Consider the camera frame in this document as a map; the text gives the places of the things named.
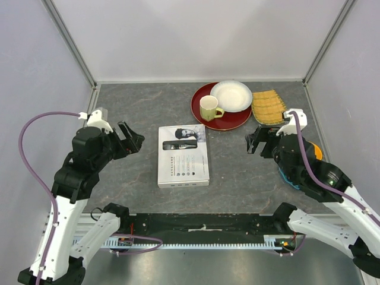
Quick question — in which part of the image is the orange bowl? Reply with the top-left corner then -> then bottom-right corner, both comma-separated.
310,142 -> 323,160

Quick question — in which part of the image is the woven bamboo tray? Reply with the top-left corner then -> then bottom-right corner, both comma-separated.
251,90 -> 287,125

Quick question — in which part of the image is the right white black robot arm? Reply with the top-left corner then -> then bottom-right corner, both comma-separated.
245,109 -> 379,278

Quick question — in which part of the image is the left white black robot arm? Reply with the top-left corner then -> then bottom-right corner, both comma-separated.
18,107 -> 145,284

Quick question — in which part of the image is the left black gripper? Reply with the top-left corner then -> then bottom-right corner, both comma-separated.
94,120 -> 145,170

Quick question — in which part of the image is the white cable duct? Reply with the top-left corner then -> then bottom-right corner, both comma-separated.
100,234 -> 297,249

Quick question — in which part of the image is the blue dotted plate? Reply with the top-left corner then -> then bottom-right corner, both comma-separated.
278,168 -> 300,190

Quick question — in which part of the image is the red round plate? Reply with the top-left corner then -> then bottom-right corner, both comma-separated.
191,83 -> 252,131

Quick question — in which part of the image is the white paper plate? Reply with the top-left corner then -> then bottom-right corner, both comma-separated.
210,80 -> 253,113

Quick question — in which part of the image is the yellow-green mug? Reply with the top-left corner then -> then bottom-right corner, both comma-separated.
199,95 -> 224,122

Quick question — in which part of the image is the white clipper kit box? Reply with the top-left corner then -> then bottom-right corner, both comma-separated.
157,124 -> 210,188

